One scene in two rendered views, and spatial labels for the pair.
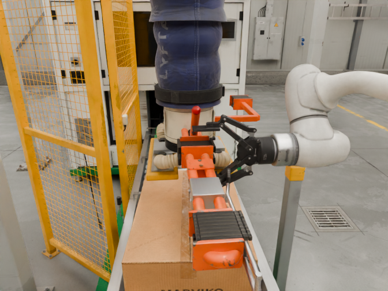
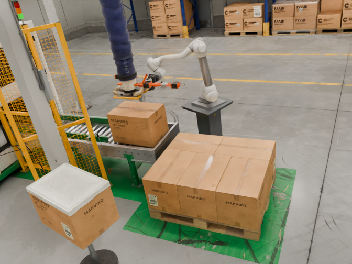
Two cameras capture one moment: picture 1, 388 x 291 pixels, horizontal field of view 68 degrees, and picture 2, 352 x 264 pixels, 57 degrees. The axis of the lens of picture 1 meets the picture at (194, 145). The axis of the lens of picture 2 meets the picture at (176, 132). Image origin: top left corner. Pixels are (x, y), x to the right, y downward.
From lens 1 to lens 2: 333 cm
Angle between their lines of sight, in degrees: 52
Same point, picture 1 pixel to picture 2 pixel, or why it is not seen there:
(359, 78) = (163, 57)
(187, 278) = (156, 115)
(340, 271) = not seen: hidden behind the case
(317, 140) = (162, 71)
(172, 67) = (129, 69)
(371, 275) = not seen: hidden behind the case
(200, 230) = (175, 84)
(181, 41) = (130, 62)
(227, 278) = (161, 111)
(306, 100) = (156, 65)
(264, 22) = not seen: outside the picture
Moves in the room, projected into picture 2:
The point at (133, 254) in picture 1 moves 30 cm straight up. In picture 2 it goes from (146, 117) to (141, 92)
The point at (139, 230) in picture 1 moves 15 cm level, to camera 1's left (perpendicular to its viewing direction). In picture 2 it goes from (138, 116) to (131, 121)
